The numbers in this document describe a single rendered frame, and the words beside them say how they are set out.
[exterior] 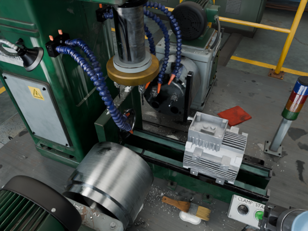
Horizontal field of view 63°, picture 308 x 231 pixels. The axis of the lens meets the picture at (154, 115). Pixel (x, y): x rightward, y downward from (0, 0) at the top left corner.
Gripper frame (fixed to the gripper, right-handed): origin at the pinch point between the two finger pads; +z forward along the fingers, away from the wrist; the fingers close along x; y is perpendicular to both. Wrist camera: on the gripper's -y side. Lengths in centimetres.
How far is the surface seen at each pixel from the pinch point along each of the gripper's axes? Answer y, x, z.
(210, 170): 22.0, -9.0, 17.2
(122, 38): 56, -35, -17
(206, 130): 27.0, -21.6, 11.7
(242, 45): 37, -217, 255
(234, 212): 11.4, 1.8, 6.2
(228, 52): 50, -190, 236
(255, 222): 5.0, 2.3, 6.2
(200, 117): 30.7, -26.1, 12.8
